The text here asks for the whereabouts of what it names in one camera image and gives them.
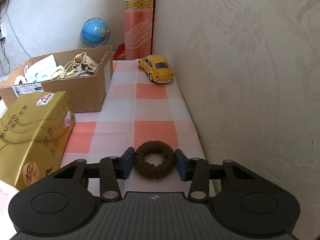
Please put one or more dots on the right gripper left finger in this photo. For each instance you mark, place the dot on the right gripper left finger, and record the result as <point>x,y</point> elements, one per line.
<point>109,170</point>

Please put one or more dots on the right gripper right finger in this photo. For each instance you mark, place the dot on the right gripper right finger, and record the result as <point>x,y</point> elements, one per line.
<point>200,172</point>

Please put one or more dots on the dark brown hair scrunchie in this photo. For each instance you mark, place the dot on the dark brown hair scrunchie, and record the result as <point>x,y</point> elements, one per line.
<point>154,160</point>

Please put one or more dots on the pink checkered tablecloth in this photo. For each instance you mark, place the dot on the pink checkered tablecloth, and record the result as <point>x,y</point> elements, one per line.
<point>134,111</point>

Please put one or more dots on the gold tissue paper pack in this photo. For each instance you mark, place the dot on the gold tissue paper pack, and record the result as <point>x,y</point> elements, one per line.
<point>34,133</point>

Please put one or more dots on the brown cardboard box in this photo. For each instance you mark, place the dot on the brown cardboard box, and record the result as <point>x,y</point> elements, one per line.
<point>86,94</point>

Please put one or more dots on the yellow toy car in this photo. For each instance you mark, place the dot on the yellow toy car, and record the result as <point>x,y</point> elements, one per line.
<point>157,68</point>

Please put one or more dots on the blue desk globe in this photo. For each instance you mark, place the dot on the blue desk globe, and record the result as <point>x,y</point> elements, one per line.
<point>95,32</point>

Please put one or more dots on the pink orange curtain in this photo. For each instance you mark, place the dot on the pink orange curtain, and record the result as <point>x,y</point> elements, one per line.
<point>138,28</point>

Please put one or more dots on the beige drawstring pouch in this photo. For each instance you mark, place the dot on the beige drawstring pouch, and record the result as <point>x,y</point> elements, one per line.
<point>81,65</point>

